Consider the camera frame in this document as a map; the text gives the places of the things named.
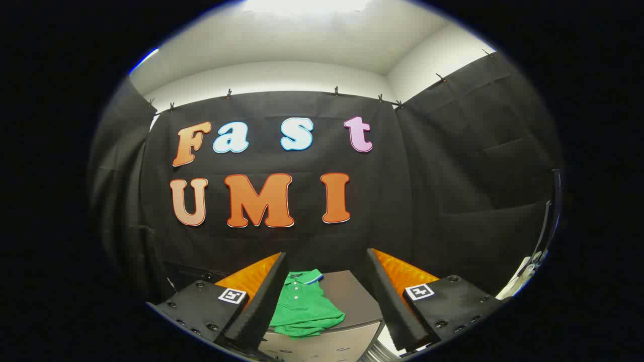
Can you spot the white plastic object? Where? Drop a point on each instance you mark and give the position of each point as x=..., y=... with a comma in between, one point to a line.
x=526, y=274

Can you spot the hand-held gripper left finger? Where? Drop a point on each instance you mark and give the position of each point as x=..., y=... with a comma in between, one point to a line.
x=266, y=301

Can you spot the dark curved bar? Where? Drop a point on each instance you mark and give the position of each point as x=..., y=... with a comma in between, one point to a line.
x=552, y=211

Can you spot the black backdrop cloth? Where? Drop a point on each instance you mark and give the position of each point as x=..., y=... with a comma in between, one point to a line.
x=427, y=201

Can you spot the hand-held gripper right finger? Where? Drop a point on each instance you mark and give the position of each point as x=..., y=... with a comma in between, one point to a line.
x=390, y=301

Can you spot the green polo shirt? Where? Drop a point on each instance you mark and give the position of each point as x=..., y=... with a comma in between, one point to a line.
x=302, y=311

